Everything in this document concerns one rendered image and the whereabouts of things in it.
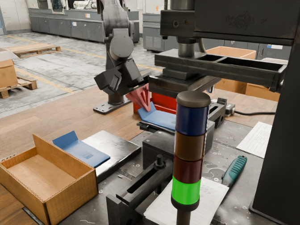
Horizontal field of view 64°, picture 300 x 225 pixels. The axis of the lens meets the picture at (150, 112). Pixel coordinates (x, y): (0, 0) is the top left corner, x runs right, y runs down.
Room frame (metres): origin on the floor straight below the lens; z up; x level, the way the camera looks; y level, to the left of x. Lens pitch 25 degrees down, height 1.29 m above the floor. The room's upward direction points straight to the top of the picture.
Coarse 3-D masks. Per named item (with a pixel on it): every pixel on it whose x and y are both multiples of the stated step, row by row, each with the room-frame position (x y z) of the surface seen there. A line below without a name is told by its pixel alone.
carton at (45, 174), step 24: (48, 144) 0.51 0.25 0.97; (0, 168) 0.41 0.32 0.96; (24, 168) 0.49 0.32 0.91; (48, 168) 0.49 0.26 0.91; (72, 168) 0.45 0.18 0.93; (24, 192) 0.36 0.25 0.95; (48, 192) 0.40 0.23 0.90; (72, 192) 0.36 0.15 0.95; (96, 192) 0.40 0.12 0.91; (48, 216) 0.31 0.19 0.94
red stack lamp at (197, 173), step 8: (176, 160) 0.24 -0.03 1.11; (184, 160) 0.23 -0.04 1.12; (200, 160) 0.24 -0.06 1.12; (176, 168) 0.24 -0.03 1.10; (184, 168) 0.23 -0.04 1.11; (192, 168) 0.23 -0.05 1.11; (200, 168) 0.24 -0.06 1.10; (176, 176) 0.24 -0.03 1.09; (184, 176) 0.23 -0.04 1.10; (192, 176) 0.23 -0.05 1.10; (200, 176) 0.24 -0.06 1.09
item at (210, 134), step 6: (210, 132) 0.57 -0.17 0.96; (210, 138) 0.57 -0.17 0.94; (210, 144) 0.58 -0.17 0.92; (144, 150) 0.49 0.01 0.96; (150, 150) 0.47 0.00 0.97; (144, 156) 0.49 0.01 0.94; (150, 156) 0.47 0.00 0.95; (156, 156) 0.46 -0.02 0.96; (162, 156) 0.45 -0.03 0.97; (168, 156) 0.44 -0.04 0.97; (144, 162) 0.49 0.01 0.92; (150, 162) 0.47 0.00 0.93; (144, 168) 0.49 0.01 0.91; (168, 180) 0.44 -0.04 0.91
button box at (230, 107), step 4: (228, 104) 0.84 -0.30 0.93; (232, 104) 0.84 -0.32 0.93; (228, 108) 0.80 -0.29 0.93; (232, 108) 0.82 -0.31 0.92; (228, 112) 0.79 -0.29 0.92; (232, 112) 0.80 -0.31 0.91; (236, 112) 0.80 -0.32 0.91; (240, 112) 0.80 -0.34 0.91; (252, 112) 0.81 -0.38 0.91; (256, 112) 0.81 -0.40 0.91; (260, 112) 0.81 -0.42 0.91; (264, 112) 0.81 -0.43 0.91; (268, 112) 0.81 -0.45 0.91; (272, 112) 0.81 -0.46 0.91; (228, 116) 0.79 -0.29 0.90
